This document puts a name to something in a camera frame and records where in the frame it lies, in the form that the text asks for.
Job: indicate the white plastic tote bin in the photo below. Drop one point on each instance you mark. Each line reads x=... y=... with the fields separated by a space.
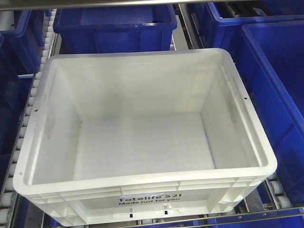
x=130 y=136

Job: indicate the blue bin behind tote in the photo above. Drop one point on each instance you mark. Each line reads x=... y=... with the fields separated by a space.
x=116 y=29

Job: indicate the blue bin right shelf far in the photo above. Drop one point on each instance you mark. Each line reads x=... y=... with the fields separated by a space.
x=219 y=23

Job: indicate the blue bin shelf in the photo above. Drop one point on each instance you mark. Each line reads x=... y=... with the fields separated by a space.
x=21 y=40
x=271 y=65
x=219 y=23

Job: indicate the blue bin right shelf near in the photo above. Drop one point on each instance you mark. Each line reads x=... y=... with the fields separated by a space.
x=271 y=65

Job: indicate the blue bin left shelf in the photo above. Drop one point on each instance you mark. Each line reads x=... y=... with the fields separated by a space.
x=21 y=40

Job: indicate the steel front bar right shelf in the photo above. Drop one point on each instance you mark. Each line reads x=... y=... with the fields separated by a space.
x=283 y=218

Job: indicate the steel top shelf bar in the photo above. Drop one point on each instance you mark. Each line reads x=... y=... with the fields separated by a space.
x=6 y=5

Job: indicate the white roller track left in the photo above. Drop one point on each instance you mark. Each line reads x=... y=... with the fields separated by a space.
x=8 y=195

